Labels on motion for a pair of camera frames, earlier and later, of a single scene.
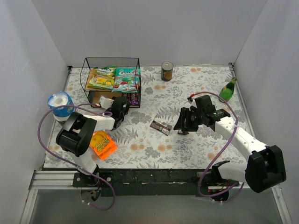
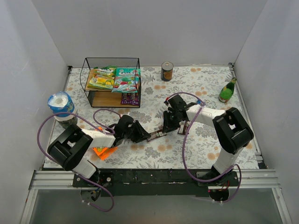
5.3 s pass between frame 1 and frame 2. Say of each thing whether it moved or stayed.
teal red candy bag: stayed
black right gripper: moved
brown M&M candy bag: stayed
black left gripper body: moved
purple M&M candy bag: stayed
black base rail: stayed
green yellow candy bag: stayed
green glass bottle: stayed
